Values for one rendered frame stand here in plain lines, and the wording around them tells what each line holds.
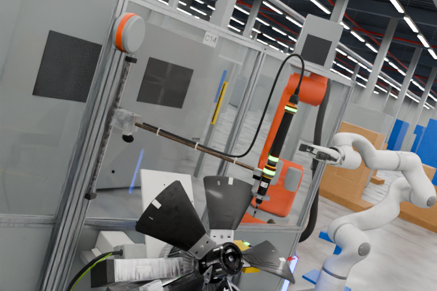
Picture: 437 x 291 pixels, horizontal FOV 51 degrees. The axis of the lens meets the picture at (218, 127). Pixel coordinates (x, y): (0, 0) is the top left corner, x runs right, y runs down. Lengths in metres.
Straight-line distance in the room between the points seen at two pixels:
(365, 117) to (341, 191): 3.08
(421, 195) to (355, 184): 7.40
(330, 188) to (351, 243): 7.68
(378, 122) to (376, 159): 10.06
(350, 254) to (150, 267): 0.90
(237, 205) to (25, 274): 1.01
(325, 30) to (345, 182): 4.75
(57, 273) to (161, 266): 0.59
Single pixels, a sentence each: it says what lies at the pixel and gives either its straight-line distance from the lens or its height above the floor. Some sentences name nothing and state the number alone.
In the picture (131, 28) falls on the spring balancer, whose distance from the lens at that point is 1.86.
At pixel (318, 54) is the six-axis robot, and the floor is 2.36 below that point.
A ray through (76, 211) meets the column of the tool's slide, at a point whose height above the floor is 1.11.
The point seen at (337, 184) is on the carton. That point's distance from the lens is 9.75.
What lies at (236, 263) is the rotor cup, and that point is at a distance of 1.73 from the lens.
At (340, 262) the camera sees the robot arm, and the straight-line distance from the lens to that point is 2.19.
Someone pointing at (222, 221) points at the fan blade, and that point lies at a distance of 1.82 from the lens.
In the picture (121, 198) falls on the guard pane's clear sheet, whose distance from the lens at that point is 2.29.
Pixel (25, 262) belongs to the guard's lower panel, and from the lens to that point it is 2.26.
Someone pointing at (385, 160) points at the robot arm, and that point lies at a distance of 2.14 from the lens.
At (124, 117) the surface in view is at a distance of 1.87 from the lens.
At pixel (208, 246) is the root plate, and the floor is 1.23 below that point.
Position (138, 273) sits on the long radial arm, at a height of 1.11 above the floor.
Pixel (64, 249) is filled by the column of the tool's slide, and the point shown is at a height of 0.93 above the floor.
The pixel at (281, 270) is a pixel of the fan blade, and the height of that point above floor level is 1.17.
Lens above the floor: 1.86
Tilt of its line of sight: 7 degrees down
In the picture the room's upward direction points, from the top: 18 degrees clockwise
